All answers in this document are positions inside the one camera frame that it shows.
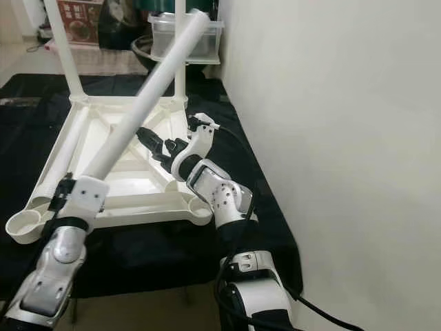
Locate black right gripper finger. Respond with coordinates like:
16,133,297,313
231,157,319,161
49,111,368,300
136,126,166,151

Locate white plastic table top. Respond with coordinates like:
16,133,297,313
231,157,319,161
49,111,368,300
6,95,214,245

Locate black tablecloth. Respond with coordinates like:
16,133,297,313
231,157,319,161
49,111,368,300
0,74,305,304

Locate black wok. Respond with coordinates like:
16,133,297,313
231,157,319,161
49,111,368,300
132,34,180,73

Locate pink fleece cover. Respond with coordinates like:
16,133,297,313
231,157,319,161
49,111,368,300
48,41,152,75

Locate narrow clear tape strip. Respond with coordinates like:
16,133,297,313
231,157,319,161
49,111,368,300
0,97,42,108

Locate dark glass pan lid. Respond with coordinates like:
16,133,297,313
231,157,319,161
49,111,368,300
98,0,145,49

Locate orange-lid box with red poster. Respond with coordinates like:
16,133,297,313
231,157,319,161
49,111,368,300
59,0,104,46

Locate green pot lid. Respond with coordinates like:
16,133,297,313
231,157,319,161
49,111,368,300
145,0,214,13

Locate grey upright vacuum cleaner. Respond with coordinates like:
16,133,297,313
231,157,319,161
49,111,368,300
34,0,52,39

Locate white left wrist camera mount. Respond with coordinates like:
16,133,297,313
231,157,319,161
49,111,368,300
72,176,111,218

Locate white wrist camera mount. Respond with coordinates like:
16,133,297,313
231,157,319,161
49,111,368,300
72,176,111,218
171,112,220,181

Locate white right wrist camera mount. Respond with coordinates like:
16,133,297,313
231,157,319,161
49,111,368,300
171,112,220,181

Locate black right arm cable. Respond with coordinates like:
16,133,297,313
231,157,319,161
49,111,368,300
210,124,365,331

